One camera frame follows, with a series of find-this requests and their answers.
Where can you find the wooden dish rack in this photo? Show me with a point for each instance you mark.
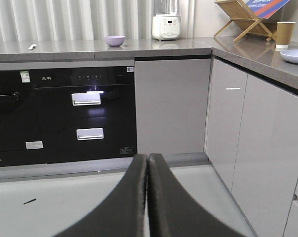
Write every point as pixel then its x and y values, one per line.
pixel 246 20

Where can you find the lower silver drawer handle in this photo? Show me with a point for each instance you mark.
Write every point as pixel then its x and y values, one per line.
pixel 90 134

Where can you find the black dishwasher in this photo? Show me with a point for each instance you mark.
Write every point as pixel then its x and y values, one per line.
pixel 20 133

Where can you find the upper silver drawer handle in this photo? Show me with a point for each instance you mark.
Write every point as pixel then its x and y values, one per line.
pixel 86 99

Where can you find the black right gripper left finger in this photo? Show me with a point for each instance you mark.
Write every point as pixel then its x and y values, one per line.
pixel 121 213

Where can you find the white rice cooker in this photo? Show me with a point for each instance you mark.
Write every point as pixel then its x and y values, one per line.
pixel 166 20

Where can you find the pale green spoon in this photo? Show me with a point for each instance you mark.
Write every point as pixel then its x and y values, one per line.
pixel 32 47

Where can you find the silver drawer handle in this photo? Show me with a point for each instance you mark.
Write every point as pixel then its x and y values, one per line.
pixel 86 99
pixel 90 134

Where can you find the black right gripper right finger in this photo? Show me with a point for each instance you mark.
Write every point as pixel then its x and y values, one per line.
pixel 173 212

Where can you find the grey side cabinet door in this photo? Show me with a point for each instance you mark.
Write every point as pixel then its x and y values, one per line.
pixel 266 167

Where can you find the blue red sign board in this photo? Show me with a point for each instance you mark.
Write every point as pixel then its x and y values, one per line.
pixel 265 8

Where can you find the brown paper cup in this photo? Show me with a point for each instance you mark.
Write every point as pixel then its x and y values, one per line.
pixel 284 33

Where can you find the purple bowl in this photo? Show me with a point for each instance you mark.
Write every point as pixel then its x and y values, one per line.
pixel 114 41

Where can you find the light blue plate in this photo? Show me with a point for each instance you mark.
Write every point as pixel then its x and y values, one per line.
pixel 290 55

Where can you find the black drawer sterilizer cabinet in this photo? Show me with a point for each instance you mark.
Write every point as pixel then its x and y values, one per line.
pixel 59 119

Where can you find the grey corner cabinet door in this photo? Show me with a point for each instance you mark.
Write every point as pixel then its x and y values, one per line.
pixel 227 93

